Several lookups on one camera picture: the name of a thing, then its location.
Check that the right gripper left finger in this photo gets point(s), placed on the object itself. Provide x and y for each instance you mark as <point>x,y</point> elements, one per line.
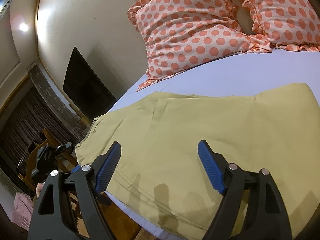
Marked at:
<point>53,217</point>

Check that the polka dot pillow near window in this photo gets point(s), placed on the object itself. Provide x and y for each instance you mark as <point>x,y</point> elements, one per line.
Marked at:
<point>288,24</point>

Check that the dark curtain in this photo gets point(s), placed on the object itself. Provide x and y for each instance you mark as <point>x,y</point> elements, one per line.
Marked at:
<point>30,116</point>

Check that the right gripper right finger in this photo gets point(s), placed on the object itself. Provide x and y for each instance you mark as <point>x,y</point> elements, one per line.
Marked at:
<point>251,205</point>

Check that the khaki pants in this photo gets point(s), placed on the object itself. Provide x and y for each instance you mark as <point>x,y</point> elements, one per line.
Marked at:
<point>160,176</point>

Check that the pink cloth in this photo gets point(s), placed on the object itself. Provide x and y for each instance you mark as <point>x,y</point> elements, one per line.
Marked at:
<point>23,210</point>

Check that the polka dot pillow near switch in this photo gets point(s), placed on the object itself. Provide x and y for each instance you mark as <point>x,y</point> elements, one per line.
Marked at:
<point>182,34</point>

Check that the white bed sheet mattress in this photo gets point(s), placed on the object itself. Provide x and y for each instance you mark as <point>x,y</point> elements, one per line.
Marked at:
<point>237,72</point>

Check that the black television screen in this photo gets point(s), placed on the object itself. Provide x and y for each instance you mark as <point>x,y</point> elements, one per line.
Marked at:
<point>85,89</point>

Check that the wooden chair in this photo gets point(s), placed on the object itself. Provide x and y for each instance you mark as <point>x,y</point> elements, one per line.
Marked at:
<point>45,163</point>

